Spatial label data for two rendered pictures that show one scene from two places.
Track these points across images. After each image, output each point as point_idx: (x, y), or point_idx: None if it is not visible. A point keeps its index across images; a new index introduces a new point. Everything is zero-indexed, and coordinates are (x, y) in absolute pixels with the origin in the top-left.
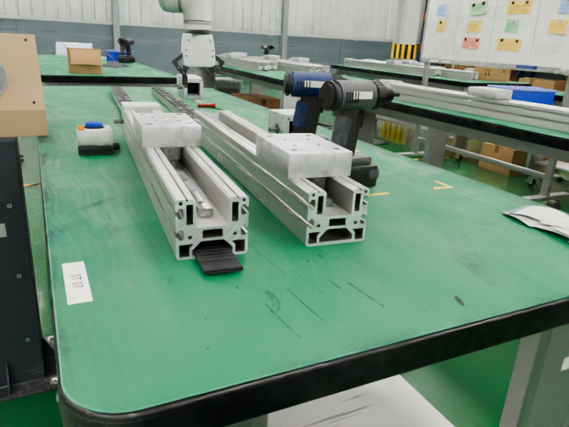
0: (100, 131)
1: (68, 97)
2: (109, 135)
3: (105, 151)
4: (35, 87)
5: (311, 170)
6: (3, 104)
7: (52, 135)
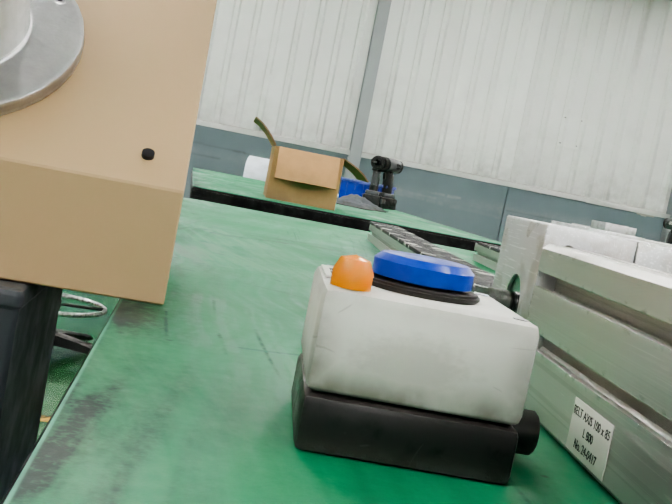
0: (468, 322)
1: (258, 227)
2: (517, 361)
3: (464, 455)
4: (171, 104)
5: None
6: (26, 139)
7: (180, 306)
